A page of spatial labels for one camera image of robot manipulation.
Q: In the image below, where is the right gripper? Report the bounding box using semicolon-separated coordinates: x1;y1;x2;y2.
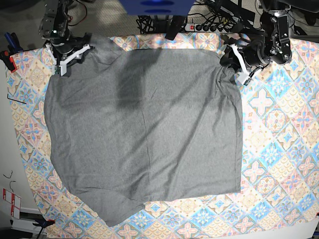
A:
51;33;94;64

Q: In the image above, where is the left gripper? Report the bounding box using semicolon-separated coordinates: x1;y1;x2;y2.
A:
220;41;272;73

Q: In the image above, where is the grey T-shirt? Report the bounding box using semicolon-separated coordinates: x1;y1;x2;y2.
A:
44;36;243;227

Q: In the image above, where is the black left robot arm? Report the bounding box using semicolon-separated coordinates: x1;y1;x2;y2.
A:
220;0;292;76

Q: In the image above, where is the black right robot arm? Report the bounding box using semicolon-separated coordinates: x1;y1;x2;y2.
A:
39;0;92;64

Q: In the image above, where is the white power strip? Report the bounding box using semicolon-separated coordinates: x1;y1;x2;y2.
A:
184;23;231;33

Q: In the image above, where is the red black clamp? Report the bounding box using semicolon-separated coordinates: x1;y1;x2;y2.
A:
0;51;17;73

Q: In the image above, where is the patterned tile tablecloth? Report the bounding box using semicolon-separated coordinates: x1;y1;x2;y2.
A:
5;40;319;239

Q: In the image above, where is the red white label tag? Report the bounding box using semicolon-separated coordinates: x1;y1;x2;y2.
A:
0;188;21;219

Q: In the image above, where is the blue orange bottom clamp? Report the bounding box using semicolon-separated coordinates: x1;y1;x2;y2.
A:
32;219;55;239

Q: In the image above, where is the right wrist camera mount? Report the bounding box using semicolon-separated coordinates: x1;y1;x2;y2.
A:
45;43;95;76

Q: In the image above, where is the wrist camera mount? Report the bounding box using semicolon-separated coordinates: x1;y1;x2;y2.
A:
45;43;95;76
230;44;263;87

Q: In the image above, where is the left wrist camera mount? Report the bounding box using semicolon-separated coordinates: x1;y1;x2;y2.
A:
230;44;263;87

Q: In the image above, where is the black mount post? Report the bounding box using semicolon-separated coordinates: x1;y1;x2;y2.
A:
165;15;186;40

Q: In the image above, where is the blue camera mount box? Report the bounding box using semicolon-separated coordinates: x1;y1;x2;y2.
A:
119;0;195;16

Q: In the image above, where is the black cable bundle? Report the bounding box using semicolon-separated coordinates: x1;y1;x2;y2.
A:
136;15;172;35

